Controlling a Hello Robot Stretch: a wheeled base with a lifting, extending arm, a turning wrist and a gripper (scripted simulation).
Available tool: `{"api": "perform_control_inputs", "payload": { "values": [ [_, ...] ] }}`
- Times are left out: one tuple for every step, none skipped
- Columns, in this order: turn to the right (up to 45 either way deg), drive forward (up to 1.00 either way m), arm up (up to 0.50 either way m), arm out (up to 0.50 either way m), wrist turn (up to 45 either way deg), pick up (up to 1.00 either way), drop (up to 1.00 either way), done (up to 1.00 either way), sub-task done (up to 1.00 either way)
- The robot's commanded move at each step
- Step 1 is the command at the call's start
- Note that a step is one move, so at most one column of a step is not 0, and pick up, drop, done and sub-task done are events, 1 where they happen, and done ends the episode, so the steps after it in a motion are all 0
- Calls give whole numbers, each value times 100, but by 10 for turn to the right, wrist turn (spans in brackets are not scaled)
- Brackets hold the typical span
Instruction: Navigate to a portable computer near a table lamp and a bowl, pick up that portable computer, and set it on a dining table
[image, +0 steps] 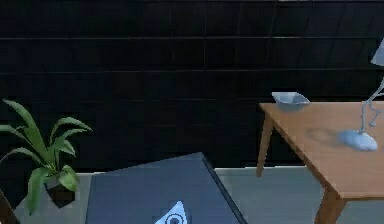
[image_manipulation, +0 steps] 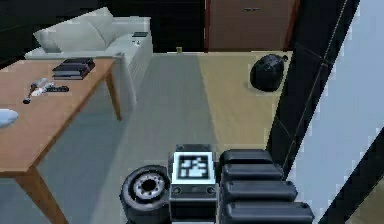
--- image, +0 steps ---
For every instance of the dark brown furniture corner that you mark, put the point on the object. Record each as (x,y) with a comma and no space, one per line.
(6,213)

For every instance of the dark grey laptop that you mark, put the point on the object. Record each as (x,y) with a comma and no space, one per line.
(150,190)

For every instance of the green house plant black pot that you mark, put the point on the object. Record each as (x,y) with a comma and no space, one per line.
(40,141)

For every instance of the pale blue bowl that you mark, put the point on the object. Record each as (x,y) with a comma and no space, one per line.
(289,99)

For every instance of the pale blue table lamp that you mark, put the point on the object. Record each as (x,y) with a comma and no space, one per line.
(359,141)

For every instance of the brown wooden table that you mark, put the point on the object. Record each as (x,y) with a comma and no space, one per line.
(320,160)

